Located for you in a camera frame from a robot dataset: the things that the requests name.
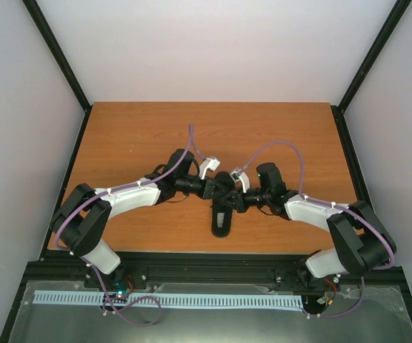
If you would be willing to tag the green lit controller board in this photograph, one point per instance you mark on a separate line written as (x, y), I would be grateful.
(120, 296)

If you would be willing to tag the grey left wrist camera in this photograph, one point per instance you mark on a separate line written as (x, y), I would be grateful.
(209, 164)

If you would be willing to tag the light blue slotted cable duct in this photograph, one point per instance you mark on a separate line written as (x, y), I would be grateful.
(178, 301)

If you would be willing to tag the right small wiring board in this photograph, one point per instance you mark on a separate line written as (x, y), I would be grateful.
(327, 299)

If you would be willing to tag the black left frame post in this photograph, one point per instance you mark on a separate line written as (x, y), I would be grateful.
(56, 51)

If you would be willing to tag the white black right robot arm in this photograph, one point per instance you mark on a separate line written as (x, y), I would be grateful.
(360, 241)

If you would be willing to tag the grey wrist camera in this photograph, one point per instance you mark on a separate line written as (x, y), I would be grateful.
(209, 164)
(240, 177)

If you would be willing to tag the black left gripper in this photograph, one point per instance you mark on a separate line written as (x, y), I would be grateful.
(207, 191)

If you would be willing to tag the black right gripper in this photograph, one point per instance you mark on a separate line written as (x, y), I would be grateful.
(239, 203)

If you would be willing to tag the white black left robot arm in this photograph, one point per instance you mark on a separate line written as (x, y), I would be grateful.
(80, 221)

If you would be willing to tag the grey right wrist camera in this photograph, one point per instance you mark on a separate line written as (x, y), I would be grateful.
(240, 177)

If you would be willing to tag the black frame post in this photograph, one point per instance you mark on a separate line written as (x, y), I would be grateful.
(56, 51)
(380, 41)

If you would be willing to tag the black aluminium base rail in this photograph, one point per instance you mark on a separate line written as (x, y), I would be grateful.
(141, 270)

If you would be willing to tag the black right frame post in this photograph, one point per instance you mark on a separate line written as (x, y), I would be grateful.
(380, 41)

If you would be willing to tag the black canvas sneaker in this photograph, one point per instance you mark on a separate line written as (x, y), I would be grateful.
(221, 216)

